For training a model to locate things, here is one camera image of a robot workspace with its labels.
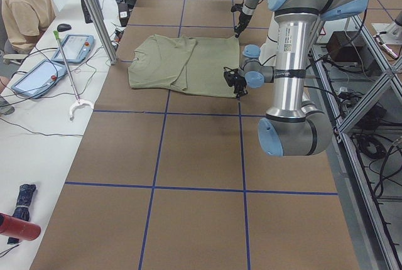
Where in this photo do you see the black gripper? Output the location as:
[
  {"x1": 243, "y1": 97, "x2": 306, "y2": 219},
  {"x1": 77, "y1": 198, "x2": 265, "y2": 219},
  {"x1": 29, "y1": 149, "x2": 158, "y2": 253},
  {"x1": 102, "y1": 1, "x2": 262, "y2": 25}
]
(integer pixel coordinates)
[
  {"x1": 234, "y1": 78, "x2": 248, "y2": 99},
  {"x1": 235, "y1": 13, "x2": 252, "y2": 38}
]

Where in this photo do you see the olive green long-sleeve shirt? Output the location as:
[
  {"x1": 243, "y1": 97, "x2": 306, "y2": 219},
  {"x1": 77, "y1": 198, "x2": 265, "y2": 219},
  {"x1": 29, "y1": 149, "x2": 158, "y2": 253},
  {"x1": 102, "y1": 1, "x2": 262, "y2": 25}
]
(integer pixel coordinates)
[{"x1": 128, "y1": 34, "x2": 240, "y2": 98}]

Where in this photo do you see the far blue teach pendant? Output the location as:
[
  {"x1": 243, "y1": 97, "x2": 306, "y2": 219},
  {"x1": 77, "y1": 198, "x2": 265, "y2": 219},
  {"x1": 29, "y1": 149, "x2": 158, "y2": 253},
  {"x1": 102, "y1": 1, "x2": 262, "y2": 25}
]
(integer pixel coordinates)
[{"x1": 60, "y1": 34, "x2": 95, "y2": 64}]

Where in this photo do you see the blue teach pendant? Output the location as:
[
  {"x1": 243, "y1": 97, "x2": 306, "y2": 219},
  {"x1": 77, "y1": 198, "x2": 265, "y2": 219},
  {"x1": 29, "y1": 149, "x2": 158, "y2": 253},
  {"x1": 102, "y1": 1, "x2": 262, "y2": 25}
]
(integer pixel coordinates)
[
  {"x1": 11, "y1": 60, "x2": 67, "y2": 99},
  {"x1": 60, "y1": 34, "x2": 95, "y2": 64}
]

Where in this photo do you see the reacher grabber stick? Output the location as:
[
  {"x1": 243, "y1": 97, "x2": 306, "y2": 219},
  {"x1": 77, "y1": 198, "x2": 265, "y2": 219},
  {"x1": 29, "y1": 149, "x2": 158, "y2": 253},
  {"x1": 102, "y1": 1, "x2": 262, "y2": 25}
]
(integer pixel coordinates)
[{"x1": 53, "y1": 30, "x2": 94, "y2": 121}]

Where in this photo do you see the black computer mouse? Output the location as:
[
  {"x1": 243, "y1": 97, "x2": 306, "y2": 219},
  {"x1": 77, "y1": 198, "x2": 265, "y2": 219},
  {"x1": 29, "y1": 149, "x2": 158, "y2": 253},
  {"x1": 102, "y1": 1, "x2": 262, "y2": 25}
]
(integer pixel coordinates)
[{"x1": 57, "y1": 23, "x2": 72, "y2": 32}]

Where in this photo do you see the near blue teach pendant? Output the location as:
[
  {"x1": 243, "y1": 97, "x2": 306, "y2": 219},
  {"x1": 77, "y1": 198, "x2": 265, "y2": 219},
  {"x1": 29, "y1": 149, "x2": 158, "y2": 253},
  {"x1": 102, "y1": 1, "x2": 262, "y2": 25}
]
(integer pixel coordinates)
[{"x1": 11, "y1": 60, "x2": 67, "y2": 99}]

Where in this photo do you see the person in beige shirt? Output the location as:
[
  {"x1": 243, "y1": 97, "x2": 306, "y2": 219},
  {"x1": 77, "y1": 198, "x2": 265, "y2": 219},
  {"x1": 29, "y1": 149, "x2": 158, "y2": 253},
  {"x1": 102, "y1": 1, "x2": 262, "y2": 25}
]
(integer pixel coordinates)
[{"x1": 0, "y1": 0, "x2": 59, "y2": 117}]

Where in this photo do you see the folded navy umbrella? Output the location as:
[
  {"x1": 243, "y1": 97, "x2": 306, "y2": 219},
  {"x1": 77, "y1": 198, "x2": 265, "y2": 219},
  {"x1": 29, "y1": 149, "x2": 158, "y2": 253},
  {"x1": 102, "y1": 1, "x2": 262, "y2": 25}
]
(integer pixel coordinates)
[{"x1": 7, "y1": 184, "x2": 36, "y2": 244}]

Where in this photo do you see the red cylindrical bottle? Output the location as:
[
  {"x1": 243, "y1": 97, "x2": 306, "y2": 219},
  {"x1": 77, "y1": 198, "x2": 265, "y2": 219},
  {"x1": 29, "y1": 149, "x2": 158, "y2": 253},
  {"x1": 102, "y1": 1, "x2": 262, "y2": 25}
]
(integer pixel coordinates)
[{"x1": 1, "y1": 213, "x2": 41, "y2": 241}]

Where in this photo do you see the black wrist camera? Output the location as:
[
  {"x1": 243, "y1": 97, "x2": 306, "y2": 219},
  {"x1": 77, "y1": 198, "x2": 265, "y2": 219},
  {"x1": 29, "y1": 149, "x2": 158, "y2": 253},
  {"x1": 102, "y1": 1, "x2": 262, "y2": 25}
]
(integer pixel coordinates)
[
  {"x1": 231, "y1": 4, "x2": 243, "y2": 13},
  {"x1": 224, "y1": 67, "x2": 239, "y2": 87}
]

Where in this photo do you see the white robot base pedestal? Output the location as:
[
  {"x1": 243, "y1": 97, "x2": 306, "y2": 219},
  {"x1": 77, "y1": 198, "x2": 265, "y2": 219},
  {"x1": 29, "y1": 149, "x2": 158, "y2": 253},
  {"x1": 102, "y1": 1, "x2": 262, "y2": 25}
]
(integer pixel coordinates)
[{"x1": 259, "y1": 17, "x2": 279, "y2": 66}]

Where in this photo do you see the black box under frame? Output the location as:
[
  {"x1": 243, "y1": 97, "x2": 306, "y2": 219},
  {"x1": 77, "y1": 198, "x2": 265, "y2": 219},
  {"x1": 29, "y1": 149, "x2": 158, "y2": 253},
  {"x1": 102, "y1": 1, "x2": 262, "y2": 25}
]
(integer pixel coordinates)
[{"x1": 326, "y1": 31, "x2": 359, "y2": 62}]

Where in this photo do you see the aluminium frame post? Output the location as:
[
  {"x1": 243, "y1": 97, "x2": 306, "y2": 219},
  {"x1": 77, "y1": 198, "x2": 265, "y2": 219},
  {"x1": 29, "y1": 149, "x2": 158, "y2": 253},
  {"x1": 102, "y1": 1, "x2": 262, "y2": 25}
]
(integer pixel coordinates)
[{"x1": 84, "y1": 0, "x2": 117, "y2": 65}]

